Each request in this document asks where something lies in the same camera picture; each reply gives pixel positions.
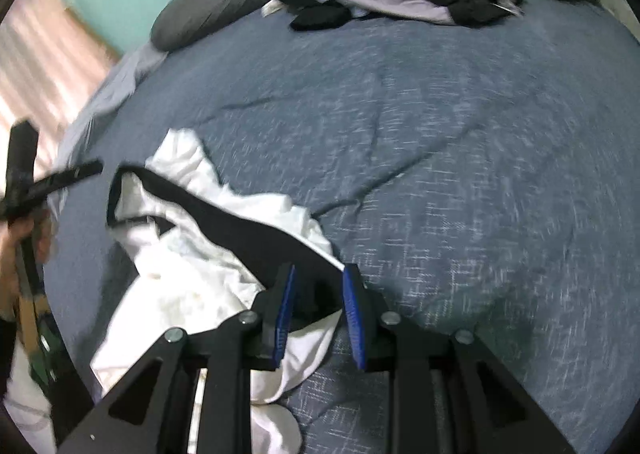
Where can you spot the wooden window frame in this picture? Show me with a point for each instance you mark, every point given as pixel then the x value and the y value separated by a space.
pixel 95 33

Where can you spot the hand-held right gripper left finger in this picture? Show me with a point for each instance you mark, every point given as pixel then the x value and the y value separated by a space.
pixel 285 314

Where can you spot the blue patterned bed sheet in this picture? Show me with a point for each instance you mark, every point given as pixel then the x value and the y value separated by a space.
pixel 450 158

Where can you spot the small cream cloth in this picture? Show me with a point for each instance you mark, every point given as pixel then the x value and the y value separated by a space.
pixel 272 7

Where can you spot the light grey duvet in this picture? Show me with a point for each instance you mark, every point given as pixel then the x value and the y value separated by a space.
pixel 110 98

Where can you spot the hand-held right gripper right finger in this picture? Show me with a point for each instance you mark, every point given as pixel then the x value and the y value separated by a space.
pixel 354 319

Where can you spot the white polo shirt black trim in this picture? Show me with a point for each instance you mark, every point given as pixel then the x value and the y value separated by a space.
pixel 200 244

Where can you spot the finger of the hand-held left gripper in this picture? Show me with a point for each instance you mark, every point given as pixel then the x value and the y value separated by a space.
pixel 70 175

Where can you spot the person's left hand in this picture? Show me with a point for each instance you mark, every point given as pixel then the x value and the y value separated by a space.
pixel 15 244

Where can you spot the pink curtain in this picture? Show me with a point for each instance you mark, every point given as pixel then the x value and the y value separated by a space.
pixel 45 68

